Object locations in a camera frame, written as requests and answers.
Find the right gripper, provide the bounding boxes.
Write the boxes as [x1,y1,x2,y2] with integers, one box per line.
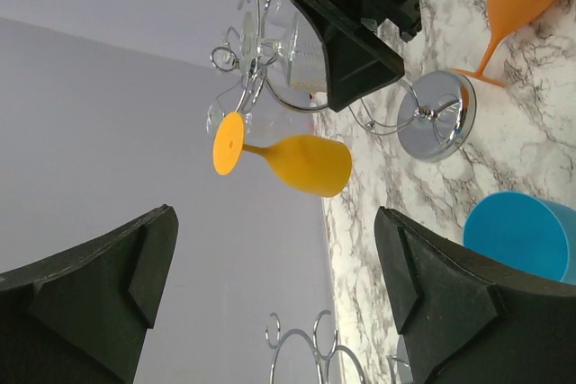
[291,0,422,112]

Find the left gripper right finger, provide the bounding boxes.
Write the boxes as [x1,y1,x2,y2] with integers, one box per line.
[374,207,575,383]

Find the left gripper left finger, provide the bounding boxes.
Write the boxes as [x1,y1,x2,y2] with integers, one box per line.
[1,205,178,383]

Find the short ribbed clear glass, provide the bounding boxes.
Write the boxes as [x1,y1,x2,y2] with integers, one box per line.
[240,13,329,91]

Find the yellow plastic goblet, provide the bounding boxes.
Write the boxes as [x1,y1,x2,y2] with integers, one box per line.
[212,112,352,198]

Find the round chrome glass rack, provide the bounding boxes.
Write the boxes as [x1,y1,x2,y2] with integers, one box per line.
[264,309,415,384]

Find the scrolled chrome glass rack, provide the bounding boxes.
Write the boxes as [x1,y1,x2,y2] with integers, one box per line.
[211,0,476,161]

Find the blue plastic goblet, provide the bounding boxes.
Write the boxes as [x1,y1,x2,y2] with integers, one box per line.
[463,191,575,285]

